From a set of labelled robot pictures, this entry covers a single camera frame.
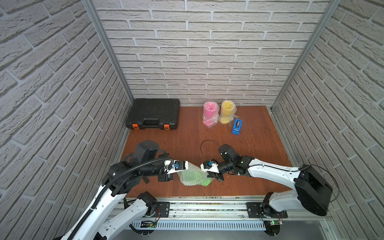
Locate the bubble wrap sheet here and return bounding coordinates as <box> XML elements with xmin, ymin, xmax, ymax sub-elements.
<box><xmin>178</xmin><ymin>163</ymin><xmax>214</xmax><ymax>187</ymax></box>
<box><xmin>202</xmin><ymin>101</ymin><xmax>221</xmax><ymax>129</ymax></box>
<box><xmin>219</xmin><ymin>99</ymin><xmax>238</xmax><ymax>125</ymax></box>

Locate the green plastic wine glass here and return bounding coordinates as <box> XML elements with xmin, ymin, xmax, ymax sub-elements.
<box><xmin>180</xmin><ymin>171</ymin><xmax>213</xmax><ymax>187</ymax></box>

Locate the yellow plastic wine glass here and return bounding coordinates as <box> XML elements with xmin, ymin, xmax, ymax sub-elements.
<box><xmin>220</xmin><ymin>100</ymin><xmax>236</xmax><ymax>124</ymax></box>

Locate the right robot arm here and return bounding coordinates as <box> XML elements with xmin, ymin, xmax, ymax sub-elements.
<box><xmin>201</xmin><ymin>156</ymin><xmax>333</xmax><ymax>217</ymax></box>

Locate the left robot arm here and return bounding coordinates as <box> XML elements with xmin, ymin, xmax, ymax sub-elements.
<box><xmin>60</xmin><ymin>140</ymin><xmax>189</xmax><ymax>240</ymax></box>

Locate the blue tape dispenser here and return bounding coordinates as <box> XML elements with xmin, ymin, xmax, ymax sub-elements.
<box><xmin>232</xmin><ymin>119</ymin><xmax>243</xmax><ymax>136</ymax></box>

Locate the black plastic tool case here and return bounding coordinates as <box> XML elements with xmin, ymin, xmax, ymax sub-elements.
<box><xmin>126</xmin><ymin>98</ymin><xmax>180</xmax><ymax>131</ymax></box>

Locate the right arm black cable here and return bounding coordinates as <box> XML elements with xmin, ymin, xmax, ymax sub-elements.
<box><xmin>200</xmin><ymin>139</ymin><xmax>340</xmax><ymax>203</ymax></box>

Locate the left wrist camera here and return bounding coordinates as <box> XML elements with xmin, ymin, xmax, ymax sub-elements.
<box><xmin>164</xmin><ymin>160</ymin><xmax>189</xmax><ymax>175</ymax></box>

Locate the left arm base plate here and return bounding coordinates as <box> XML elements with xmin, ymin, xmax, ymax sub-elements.
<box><xmin>144</xmin><ymin>202</ymin><xmax>171</xmax><ymax>218</ymax></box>

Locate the aluminium mounting rail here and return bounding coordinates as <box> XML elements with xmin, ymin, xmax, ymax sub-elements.
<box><xmin>86</xmin><ymin>196</ymin><xmax>332</xmax><ymax>232</ymax></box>

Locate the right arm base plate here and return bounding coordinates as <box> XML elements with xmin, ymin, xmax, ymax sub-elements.
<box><xmin>246</xmin><ymin>202</ymin><xmax>288</xmax><ymax>219</ymax></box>

